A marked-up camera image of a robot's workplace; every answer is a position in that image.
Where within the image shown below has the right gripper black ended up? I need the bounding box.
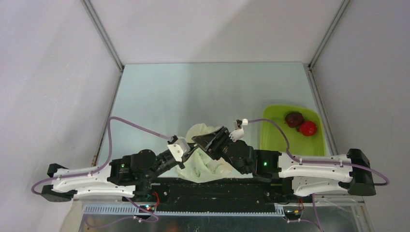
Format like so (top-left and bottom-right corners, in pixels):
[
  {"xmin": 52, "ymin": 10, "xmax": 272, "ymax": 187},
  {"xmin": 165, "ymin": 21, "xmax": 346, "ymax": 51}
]
[{"xmin": 192, "ymin": 126, "xmax": 234, "ymax": 166}]

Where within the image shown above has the pale green plastic bag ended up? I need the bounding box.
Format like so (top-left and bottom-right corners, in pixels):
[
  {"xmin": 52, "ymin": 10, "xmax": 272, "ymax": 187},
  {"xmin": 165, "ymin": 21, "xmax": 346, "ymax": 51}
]
[{"xmin": 176, "ymin": 123, "xmax": 233, "ymax": 183}]

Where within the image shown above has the red fake fruit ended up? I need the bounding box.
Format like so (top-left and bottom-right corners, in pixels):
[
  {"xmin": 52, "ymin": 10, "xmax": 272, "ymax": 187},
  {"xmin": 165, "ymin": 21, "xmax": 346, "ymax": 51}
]
[{"xmin": 299, "ymin": 121, "xmax": 317, "ymax": 137}]

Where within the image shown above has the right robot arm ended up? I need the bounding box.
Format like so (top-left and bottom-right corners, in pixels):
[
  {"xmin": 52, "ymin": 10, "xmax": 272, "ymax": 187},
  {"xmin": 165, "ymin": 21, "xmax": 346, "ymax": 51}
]
[{"xmin": 192, "ymin": 127, "xmax": 376, "ymax": 202}]

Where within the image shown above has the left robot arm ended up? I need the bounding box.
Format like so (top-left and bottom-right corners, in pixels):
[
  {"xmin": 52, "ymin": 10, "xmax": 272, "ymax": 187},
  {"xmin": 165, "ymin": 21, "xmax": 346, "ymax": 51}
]
[{"xmin": 40, "ymin": 143, "xmax": 196, "ymax": 203}]

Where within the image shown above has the dark brown fake fruit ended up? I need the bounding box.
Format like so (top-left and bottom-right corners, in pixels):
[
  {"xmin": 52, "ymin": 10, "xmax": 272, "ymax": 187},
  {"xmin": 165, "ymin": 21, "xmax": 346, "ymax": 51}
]
[{"xmin": 284, "ymin": 112, "xmax": 305, "ymax": 128}]

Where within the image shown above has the green plastic tray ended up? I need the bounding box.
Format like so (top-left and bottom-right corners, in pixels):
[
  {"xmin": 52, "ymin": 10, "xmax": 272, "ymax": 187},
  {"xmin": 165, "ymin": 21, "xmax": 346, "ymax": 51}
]
[{"xmin": 260, "ymin": 105, "xmax": 328, "ymax": 157}]

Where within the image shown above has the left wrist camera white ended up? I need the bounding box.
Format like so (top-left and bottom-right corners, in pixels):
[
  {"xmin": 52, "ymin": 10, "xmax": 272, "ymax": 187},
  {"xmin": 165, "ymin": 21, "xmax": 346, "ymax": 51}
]
[{"xmin": 167, "ymin": 135, "xmax": 188, "ymax": 162}]

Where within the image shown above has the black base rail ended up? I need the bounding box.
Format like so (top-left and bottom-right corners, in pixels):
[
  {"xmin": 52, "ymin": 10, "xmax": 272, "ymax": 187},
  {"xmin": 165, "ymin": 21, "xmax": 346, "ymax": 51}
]
[{"xmin": 126, "ymin": 174, "xmax": 313, "ymax": 216}]

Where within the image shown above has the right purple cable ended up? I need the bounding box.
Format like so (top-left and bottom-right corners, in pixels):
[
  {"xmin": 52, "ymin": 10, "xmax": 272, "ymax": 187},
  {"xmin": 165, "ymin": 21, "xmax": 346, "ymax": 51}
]
[{"xmin": 247, "ymin": 118, "xmax": 390, "ymax": 187}]

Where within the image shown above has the purple cable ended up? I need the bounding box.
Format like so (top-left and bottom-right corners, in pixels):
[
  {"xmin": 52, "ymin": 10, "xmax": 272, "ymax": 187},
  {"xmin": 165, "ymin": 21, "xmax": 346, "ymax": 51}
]
[
  {"xmin": 31, "ymin": 116, "xmax": 174, "ymax": 195},
  {"xmin": 247, "ymin": 118, "xmax": 390, "ymax": 187}
]

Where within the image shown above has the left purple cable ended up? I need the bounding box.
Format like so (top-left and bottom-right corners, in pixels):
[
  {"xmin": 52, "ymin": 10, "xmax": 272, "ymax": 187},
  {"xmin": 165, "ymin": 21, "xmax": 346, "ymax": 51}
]
[{"xmin": 31, "ymin": 116, "xmax": 174, "ymax": 195}]

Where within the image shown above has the right aluminium frame post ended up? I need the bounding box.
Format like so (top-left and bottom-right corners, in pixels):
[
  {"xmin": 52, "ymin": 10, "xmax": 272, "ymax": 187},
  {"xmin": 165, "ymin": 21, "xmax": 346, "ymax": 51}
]
[{"xmin": 308, "ymin": 0, "xmax": 351, "ymax": 70}]

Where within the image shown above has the aluminium frame post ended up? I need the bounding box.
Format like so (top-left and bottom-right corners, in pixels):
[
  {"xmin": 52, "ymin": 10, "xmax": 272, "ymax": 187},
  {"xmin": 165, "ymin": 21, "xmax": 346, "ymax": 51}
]
[
  {"xmin": 80, "ymin": 0, "xmax": 125, "ymax": 73},
  {"xmin": 308, "ymin": 0, "xmax": 351, "ymax": 70}
]

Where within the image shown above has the left aluminium frame post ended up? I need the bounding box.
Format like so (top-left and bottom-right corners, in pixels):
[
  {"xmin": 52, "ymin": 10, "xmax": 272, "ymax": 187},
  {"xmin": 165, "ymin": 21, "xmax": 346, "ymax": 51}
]
[{"xmin": 80, "ymin": 0, "xmax": 125, "ymax": 73}]

